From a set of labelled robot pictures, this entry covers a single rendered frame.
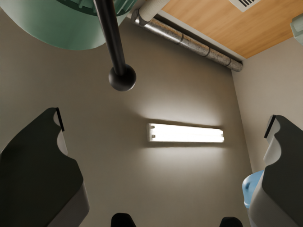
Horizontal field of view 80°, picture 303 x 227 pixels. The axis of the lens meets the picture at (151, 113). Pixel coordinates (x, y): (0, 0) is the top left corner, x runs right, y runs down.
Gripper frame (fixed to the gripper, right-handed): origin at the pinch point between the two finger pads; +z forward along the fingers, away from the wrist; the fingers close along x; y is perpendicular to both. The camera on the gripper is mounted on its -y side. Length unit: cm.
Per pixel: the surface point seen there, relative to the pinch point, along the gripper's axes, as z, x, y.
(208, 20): 236, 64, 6
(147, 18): 201, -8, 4
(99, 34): 16.6, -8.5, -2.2
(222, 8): 225, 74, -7
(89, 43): 17.2, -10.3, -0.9
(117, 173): 95, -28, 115
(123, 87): 9.5, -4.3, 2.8
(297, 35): 186, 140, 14
